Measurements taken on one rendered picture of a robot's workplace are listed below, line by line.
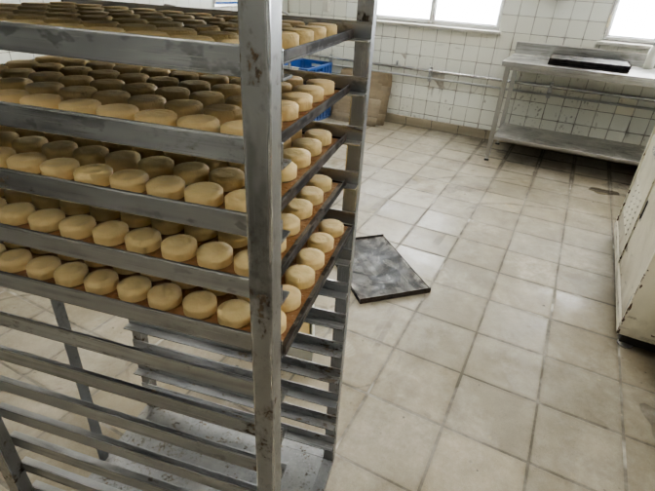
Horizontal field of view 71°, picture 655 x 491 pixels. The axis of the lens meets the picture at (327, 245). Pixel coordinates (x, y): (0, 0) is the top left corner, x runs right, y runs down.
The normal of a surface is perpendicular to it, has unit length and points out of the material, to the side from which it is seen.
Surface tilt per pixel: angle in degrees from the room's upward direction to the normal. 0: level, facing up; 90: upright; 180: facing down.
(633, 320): 90
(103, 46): 90
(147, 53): 90
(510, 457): 0
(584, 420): 0
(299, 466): 0
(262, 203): 90
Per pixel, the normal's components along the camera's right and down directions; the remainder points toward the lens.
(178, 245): 0.05, -0.87
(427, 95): -0.47, 0.42
